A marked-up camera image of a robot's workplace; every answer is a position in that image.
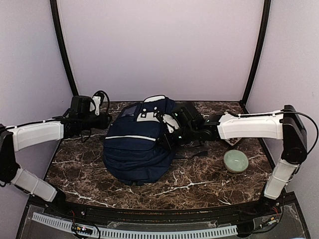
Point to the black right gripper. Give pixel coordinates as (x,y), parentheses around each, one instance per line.
(171,144)

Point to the black front table rail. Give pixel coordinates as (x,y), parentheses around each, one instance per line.
(162,201)

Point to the navy blue student backpack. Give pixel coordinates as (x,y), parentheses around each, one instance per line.
(133,152)

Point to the black left corner frame post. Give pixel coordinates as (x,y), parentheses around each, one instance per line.
(62,47)

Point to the black corner frame post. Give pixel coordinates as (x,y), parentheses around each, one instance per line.
(258,52)
(62,47)

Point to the black right corner frame post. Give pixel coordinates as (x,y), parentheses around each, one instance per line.
(258,52)

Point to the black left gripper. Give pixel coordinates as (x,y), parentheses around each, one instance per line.
(104,124)

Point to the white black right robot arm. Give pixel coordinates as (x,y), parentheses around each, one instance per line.
(186,124)

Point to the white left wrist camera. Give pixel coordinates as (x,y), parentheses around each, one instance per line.
(97,100)

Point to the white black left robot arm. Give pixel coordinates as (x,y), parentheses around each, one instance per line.
(84,115)

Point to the pale green ceramic bowl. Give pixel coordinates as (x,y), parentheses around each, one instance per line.
(235,161)

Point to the white slotted cable duct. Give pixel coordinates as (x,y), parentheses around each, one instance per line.
(117,230)

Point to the floral square ceramic plate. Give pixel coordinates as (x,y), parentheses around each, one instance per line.
(232,141)

